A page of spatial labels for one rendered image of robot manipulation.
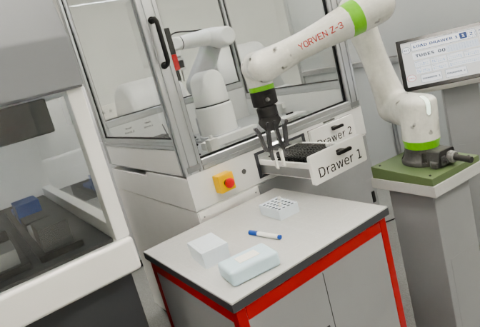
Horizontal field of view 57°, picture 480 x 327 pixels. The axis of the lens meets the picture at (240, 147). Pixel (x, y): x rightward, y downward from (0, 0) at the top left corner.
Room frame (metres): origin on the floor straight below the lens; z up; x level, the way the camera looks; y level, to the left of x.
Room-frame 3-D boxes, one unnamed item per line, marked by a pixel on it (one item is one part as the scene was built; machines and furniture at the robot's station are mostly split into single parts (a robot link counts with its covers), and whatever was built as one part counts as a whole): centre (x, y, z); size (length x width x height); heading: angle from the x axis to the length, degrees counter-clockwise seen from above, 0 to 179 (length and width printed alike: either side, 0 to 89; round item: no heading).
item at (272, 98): (1.58, -0.13, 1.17); 0.12 x 0.09 x 0.06; 9
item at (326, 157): (1.59, -0.35, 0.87); 0.29 x 0.02 x 0.11; 122
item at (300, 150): (1.76, -0.24, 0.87); 0.22 x 0.18 x 0.06; 32
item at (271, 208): (1.49, -0.08, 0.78); 0.12 x 0.08 x 0.04; 28
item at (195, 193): (2.30, 0.05, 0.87); 1.02 x 0.95 x 0.14; 122
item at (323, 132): (2.03, -0.44, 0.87); 0.29 x 0.02 x 0.11; 122
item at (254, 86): (1.57, -0.13, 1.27); 0.13 x 0.11 x 0.14; 7
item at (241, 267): (1.12, 0.06, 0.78); 0.15 x 0.10 x 0.04; 114
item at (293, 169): (1.77, -0.24, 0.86); 0.40 x 0.26 x 0.06; 32
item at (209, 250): (1.27, 0.17, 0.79); 0.13 x 0.09 x 0.05; 24
